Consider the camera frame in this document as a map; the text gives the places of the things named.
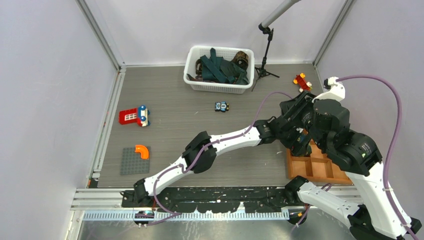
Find white plastic basket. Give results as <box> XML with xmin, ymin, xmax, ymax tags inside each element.
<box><xmin>183</xmin><ymin>45</ymin><xmax>255</xmax><ymax>94</ymax></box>

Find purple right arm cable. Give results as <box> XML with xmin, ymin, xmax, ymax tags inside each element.
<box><xmin>291</xmin><ymin>75</ymin><xmax>420</xmax><ymax>240</ymax></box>

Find red toy car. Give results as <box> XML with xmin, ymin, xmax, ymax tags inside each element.
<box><xmin>293</xmin><ymin>73</ymin><xmax>312</xmax><ymax>93</ymax></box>

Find dark floral tie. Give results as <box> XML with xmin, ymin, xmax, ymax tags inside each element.
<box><xmin>186</xmin><ymin>73</ymin><xmax>203</xmax><ymax>82</ymax></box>

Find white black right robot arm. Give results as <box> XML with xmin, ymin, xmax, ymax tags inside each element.
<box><xmin>285</xmin><ymin>77</ymin><xmax>422</xmax><ymax>240</ymax></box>

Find blue owl toy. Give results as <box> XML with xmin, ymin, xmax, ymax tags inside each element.
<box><xmin>214</xmin><ymin>101</ymin><xmax>230</xmax><ymax>113</ymax></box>

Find black tripod stand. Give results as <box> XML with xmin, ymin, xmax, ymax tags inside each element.
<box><xmin>251</xmin><ymin>23</ymin><xmax>280</xmax><ymax>92</ymax></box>

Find red toy house block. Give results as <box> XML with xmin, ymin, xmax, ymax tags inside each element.
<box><xmin>118</xmin><ymin>105</ymin><xmax>151</xmax><ymax>127</ymax></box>

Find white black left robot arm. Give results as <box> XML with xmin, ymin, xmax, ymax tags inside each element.
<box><xmin>133</xmin><ymin>91</ymin><xmax>315</xmax><ymax>207</ymax></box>

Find orange grey toy block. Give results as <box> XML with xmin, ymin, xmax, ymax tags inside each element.
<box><xmin>119</xmin><ymin>145</ymin><xmax>150</xmax><ymax>176</ymax></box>

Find dark green tie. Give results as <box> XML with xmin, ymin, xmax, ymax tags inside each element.
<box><xmin>195</xmin><ymin>48</ymin><xmax>249</xmax><ymax>85</ymax></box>

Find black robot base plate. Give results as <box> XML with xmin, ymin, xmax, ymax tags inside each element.
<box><xmin>120</xmin><ymin>186</ymin><xmax>308</xmax><ymax>214</ymax></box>

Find orange wooden compartment tray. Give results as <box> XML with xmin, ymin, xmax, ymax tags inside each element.
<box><xmin>286</xmin><ymin>140</ymin><xmax>352</xmax><ymax>185</ymax></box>

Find brown patterned rolled tie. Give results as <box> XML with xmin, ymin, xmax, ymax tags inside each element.
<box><xmin>231</xmin><ymin>50</ymin><xmax>249</xmax><ymax>70</ymax></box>

